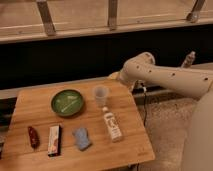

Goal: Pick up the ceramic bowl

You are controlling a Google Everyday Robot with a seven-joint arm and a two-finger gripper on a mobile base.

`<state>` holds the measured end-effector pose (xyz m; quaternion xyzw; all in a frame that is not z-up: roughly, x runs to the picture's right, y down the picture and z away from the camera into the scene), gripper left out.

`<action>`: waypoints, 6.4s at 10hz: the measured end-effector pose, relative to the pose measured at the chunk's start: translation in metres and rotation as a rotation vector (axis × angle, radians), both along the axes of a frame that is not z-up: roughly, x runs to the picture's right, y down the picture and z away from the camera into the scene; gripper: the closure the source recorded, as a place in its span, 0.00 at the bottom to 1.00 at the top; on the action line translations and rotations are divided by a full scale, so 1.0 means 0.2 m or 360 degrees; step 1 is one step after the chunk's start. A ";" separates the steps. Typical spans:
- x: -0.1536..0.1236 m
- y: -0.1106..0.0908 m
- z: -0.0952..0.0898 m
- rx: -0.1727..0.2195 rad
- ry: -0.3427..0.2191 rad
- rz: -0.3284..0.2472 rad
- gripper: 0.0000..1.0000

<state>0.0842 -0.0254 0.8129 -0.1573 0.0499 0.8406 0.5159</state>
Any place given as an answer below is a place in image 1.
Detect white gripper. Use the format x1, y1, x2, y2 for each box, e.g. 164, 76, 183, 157
107, 69, 143, 92

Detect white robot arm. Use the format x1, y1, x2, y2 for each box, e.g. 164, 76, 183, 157
109, 52, 213, 171

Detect clear plastic cup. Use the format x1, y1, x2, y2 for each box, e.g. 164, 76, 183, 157
93, 86, 109, 107

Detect wooden table board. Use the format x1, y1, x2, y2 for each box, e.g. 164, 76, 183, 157
0, 80, 155, 171

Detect white plastic bottle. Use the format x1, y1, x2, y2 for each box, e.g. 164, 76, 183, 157
102, 107, 123, 142

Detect rectangular snack box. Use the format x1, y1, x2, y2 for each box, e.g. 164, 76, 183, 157
48, 125, 61, 157

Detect metal railing post middle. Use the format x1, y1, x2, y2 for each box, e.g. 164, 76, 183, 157
107, 0, 118, 30

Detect metal railing post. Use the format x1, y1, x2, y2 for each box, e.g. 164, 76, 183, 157
107, 0, 118, 30
36, 0, 56, 36
186, 0, 205, 23

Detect metal railing post left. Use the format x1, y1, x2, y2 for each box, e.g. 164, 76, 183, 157
36, 0, 56, 36

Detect metal railing post right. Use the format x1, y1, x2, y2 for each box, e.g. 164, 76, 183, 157
186, 0, 205, 23

